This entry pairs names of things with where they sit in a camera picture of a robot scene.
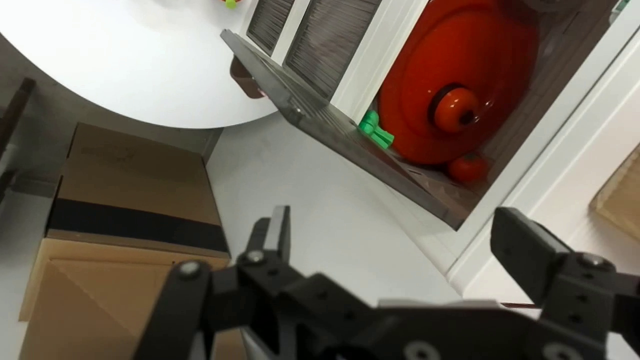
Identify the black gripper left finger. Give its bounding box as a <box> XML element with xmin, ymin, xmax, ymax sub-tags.
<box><xmin>240</xmin><ymin>204</ymin><xmax>377</xmax><ymax>337</ymax></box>

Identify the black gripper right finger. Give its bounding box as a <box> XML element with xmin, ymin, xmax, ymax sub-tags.
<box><xmin>490</xmin><ymin>207</ymin><xmax>640</xmax><ymax>360</ymax></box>

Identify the white three-tier storage cabinet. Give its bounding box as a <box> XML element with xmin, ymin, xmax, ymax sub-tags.
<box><xmin>238</xmin><ymin>0</ymin><xmax>640</xmax><ymax>303</ymax></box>

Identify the green plastic toy piece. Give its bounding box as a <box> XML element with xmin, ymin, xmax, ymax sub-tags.
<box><xmin>356</xmin><ymin>108</ymin><xmax>397</xmax><ymax>152</ymax></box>

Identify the cardboard box with black band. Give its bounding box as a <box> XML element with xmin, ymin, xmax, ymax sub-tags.
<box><xmin>44</xmin><ymin>120</ymin><xmax>233</xmax><ymax>257</ymax></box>

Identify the red round lidded pot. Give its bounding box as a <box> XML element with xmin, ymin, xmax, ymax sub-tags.
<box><xmin>377</xmin><ymin>0</ymin><xmax>540</xmax><ymax>184</ymax></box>

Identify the large cardboard box with flap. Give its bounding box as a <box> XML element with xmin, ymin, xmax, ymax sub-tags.
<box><xmin>18</xmin><ymin>228</ymin><xmax>253</xmax><ymax>360</ymax></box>

